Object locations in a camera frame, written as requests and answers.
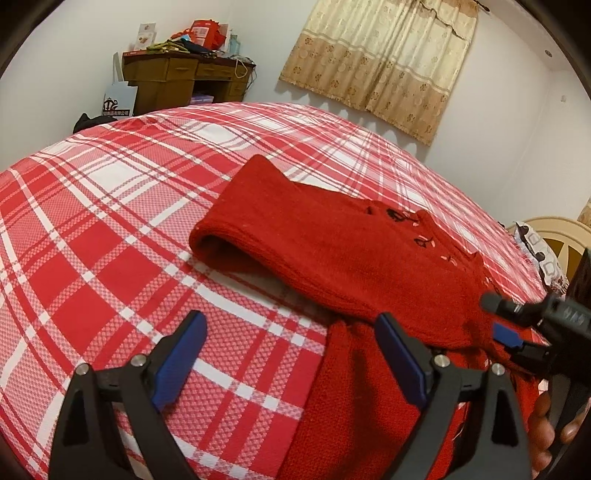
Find beige patterned curtain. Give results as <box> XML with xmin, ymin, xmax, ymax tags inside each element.
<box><xmin>278</xmin><ymin>0</ymin><xmax>478</xmax><ymax>147</ymax></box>

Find white paper bag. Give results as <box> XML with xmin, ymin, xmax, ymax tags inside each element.
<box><xmin>102</xmin><ymin>82</ymin><xmax>138</xmax><ymax>118</ymax></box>

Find patterned pillow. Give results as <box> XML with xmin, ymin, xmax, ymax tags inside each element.
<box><xmin>514</xmin><ymin>222</ymin><xmax>570</xmax><ymax>292</ymax></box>

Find brown wooden desk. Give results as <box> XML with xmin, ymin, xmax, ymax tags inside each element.
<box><xmin>122</xmin><ymin>50</ymin><xmax>256</xmax><ymax>116</ymax></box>

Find black cloth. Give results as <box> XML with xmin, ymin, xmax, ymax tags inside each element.
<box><xmin>74</xmin><ymin>112</ymin><xmax>116</xmax><ymax>134</ymax></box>

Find white card box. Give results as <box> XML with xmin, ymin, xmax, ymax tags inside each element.
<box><xmin>133</xmin><ymin>23</ymin><xmax>159</xmax><ymax>51</ymax></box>

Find person's right hand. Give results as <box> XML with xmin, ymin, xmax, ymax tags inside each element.
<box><xmin>529</xmin><ymin>391</ymin><xmax>586</xmax><ymax>480</ymax></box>

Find white cable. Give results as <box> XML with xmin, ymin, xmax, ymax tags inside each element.
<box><xmin>232</xmin><ymin>54</ymin><xmax>256</xmax><ymax>80</ymax></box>

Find red knit sweater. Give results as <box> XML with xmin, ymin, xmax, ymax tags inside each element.
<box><xmin>189</xmin><ymin>154</ymin><xmax>555</xmax><ymax>480</ymax></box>

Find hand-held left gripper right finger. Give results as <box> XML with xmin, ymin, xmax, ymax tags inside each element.
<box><xmin>375</xmin><ymin>313</ymin><xmax>533</xmax><ymax>480</ymax></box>

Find red plaid bed sheet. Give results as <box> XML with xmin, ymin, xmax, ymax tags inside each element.
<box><xmin>0</xmin><ymin>102</ymin><xmax>561</xmax><ymax>480</ymax></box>

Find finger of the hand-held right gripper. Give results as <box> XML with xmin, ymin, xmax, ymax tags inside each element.
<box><xmin>491</xmin><ymin>322</ymin><xmax>557</xmax><ymax>377</ymax></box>
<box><xmin>480</xmin><ymin>292</ymin><xmax>552</xmax><ymax>329</ymax></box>

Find cream wooden headboard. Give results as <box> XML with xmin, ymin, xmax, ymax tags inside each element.
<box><xmin>505</xmin><ymin>216</ymin><xmax>591</xmax><ymax>296</ymax></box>

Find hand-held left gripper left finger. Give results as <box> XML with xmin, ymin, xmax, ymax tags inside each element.
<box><xmin>48</xmin><ymin>310</ymin><xmax>207</xmax><ymax>480</ymax></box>

